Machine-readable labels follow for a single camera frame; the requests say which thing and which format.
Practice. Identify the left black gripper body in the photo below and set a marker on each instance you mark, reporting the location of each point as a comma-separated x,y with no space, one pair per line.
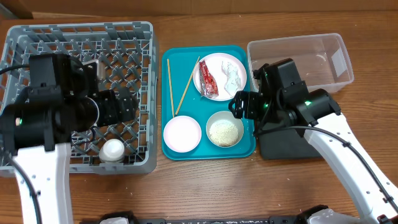
109,113

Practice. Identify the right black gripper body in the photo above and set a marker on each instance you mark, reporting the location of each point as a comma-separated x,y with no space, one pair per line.
254,108

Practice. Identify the white napkin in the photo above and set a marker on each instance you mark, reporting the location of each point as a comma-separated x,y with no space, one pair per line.
233,83

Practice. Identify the metal bowl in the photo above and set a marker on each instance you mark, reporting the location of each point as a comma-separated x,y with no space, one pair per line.
227,115

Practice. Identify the white paper cup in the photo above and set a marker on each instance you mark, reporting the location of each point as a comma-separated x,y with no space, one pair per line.
112,151

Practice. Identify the red snack wrapper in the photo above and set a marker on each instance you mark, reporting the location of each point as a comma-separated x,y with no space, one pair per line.
208,84

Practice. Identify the white rice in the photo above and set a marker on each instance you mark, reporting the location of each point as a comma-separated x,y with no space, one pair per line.
223,133

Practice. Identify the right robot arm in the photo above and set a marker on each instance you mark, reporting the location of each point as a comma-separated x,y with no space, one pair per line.
283,102

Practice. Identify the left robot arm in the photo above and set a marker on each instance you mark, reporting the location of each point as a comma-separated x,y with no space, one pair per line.
62,97

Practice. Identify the black plastic tray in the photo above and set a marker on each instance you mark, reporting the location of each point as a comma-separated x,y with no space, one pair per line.
286,144

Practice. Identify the grey plastic dish rack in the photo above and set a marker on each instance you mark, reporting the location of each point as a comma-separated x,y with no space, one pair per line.
129,52

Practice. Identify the large white plate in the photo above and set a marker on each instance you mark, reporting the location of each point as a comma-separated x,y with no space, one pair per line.
213,62

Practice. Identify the right wooden chopstick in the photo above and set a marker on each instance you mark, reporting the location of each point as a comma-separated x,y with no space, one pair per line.
186,87

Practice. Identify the wooden chopstick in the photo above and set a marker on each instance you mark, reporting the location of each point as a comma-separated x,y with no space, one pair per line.
170,88
186,87

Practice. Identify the teal serving tray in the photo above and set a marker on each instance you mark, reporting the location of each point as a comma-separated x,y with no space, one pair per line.
181,64

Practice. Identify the left wooden chopstick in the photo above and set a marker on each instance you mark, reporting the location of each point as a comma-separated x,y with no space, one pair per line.
170,88

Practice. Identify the small pink plate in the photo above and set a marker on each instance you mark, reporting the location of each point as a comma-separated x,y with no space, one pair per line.
182,134

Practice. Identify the clear plastic bin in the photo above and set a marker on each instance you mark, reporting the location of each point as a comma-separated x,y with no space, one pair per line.
322,60

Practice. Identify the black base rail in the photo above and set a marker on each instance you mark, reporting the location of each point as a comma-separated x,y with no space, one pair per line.
269,220

